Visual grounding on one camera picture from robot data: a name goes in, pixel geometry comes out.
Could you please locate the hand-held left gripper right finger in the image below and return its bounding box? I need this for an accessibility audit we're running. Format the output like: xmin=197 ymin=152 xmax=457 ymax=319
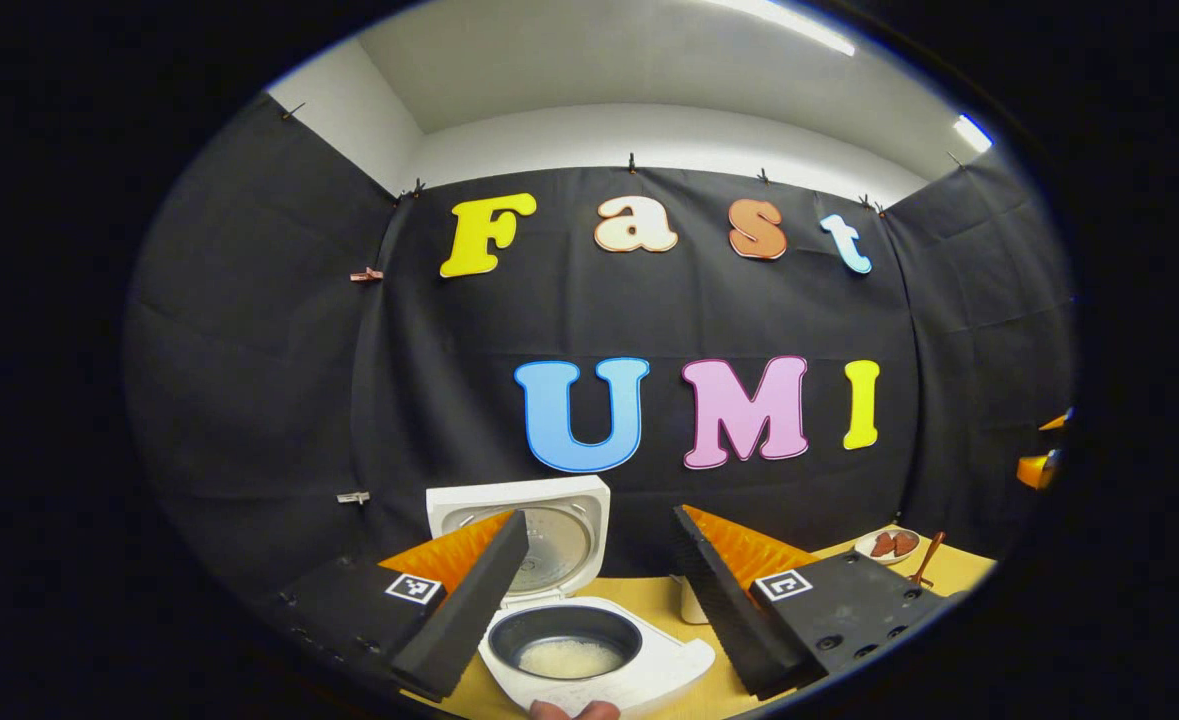
xmin=669 ymin=505 xmax=950 ymax=701

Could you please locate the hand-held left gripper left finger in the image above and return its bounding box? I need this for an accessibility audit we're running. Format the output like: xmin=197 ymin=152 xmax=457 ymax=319
xmin=279 ymin=510 xmax=530 ymax=703

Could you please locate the white rice cooker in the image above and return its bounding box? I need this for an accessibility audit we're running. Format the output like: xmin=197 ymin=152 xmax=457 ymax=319
xmin=426 ymin=475 xmax=717 ymax=716

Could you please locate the white rice pile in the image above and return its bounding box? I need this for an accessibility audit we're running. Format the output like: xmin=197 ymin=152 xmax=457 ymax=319
xmin=517 ymin=638 xmax=625 ymax=679

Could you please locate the brown wooden spoon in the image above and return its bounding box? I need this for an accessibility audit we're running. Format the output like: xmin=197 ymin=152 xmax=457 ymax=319
xmin=909 ymin=531 xmax=947 ymax=588

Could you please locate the round white plate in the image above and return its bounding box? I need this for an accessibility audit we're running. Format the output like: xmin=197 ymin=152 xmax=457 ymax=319
xmin=854 ymin=527 xmax=922 ymax=566

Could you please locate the black backdrop cloth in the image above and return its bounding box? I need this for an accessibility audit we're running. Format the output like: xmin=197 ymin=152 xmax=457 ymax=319
xmin=124 ymin=92 xmax=1080 ymax=601

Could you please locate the row of dark clips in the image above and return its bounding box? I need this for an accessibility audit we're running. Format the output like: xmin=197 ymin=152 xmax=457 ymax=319
xmin=282 ymin=102 xmax=965 ymax=216

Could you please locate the long ceiling light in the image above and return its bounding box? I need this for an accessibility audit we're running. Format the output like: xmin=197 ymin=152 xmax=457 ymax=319
xmin=709 ymin=0 xmax=857 ymax=56

